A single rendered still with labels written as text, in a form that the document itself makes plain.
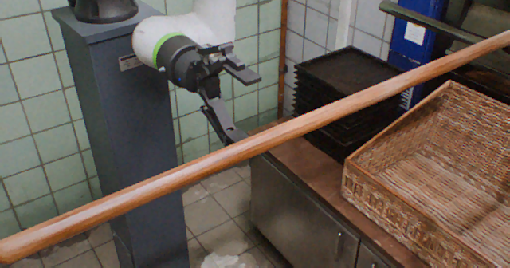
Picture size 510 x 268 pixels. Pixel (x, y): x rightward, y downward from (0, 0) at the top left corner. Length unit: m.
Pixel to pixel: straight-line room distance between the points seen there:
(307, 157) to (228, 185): 0.83
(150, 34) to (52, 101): 1.04
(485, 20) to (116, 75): 1.12
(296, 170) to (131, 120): 0.63
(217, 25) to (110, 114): 0.37
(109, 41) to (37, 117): 0.90
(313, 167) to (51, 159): 1.08
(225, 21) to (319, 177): 0.75
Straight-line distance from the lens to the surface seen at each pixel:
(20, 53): 1.86
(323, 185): 1.57
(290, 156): 1.68
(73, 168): 2.15
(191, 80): 0.88
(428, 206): 1.57
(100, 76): 1.16
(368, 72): 1.68
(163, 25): 0.99
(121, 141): 1.27
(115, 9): 1.15
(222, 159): 0.67
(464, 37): 1.22
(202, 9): 1.02
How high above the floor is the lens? 1.62
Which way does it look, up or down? 35 degrees down
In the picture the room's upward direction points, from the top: straight up
